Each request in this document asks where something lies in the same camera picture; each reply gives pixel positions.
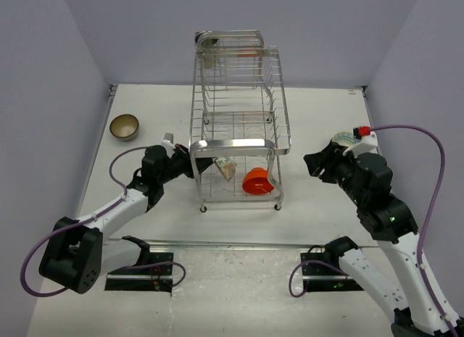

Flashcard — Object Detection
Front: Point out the aluminium table rail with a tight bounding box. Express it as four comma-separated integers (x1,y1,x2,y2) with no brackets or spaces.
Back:
104,236,381,249

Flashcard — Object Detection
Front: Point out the yellow blue patterned bowl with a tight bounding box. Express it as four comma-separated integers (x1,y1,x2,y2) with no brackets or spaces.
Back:
331,131,360,148

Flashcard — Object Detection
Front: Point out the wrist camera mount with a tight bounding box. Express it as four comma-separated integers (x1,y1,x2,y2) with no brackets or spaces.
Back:
342,126,378,157
162,133,180,157

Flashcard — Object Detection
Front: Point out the brown ribbed bowl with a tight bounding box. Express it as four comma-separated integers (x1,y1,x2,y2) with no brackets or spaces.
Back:
109,114,140,141

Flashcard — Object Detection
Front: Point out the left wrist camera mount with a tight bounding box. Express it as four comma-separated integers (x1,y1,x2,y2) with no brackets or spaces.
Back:
162,133,180,157

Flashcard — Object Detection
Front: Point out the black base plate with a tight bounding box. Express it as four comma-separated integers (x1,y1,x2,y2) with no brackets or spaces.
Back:
104,265,173,293
302,264,363,293

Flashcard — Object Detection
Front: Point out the white bowl orange star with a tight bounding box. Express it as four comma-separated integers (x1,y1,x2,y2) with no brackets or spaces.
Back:
214,157,236,182

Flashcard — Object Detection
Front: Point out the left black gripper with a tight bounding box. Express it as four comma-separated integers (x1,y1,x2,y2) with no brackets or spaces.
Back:
157,143,217,185

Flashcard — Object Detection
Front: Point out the steel cutlery holder cup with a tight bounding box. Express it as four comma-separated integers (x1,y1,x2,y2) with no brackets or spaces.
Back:
195,30,219,70

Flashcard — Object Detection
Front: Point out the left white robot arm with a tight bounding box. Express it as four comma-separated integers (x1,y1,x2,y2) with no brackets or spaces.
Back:
38,144,214,294

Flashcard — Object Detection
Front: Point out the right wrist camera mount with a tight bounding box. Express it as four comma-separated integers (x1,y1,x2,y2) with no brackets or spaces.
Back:
342,126,378,157

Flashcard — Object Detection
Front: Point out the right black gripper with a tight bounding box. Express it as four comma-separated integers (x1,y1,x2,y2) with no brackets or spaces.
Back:
303,141,366,205

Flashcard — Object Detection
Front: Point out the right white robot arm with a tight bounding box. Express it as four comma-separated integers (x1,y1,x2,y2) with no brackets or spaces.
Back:
304,142,463,336

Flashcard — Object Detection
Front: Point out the steel wire dish rack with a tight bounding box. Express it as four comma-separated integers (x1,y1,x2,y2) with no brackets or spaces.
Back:
189,30,291,212

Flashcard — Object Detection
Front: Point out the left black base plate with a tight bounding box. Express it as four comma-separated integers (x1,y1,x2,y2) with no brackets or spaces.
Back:
104,265,173,293

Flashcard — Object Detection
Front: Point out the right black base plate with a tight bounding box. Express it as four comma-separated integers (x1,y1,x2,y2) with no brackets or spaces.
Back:
302,264,363,293

